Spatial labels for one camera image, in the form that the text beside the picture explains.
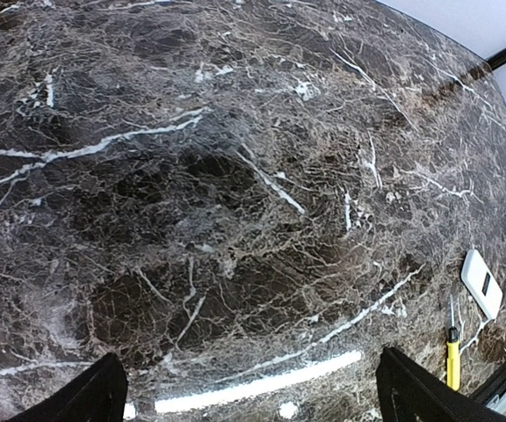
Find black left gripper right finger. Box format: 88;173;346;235
376;347;506;422

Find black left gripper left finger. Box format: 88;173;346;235
9;353;128;422

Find white remote control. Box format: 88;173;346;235
460;249;502;320

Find yellow handled screwdriver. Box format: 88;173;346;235
446;296;461;391

